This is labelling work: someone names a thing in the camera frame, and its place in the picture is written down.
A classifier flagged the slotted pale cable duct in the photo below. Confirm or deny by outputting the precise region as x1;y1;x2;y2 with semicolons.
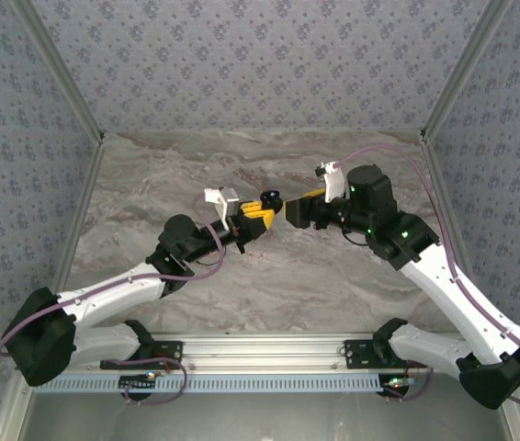
34;372;392;395

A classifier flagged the small black circuit board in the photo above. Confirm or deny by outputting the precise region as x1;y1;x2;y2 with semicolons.
379;374;416;400
119;372;159;401

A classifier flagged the aluminium upright frame post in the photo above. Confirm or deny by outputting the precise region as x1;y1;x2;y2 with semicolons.
9;0;106;144
420;0;516;141

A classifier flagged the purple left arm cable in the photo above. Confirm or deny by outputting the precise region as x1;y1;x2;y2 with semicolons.
0;201;227;367

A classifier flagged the grey metal sheet panel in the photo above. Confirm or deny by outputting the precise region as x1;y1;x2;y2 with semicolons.
11;370;520;441

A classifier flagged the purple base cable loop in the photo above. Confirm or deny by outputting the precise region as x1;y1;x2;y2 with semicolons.
384;357;435;403
102;351;189;407

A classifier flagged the aluminium table side rail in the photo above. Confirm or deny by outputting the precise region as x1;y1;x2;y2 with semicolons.
0;137;106;441
420;135;520;441

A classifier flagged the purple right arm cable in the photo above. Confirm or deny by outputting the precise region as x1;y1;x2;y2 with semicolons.
335;143;520;408

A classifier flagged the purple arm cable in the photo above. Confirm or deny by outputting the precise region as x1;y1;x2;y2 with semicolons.
0;201;227;367
335;143;520;408

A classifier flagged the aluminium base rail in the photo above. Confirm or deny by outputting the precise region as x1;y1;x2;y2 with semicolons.
15;331;457;372

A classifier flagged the black earbud charging case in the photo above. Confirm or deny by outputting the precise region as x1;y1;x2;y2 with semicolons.
261;188;285;209

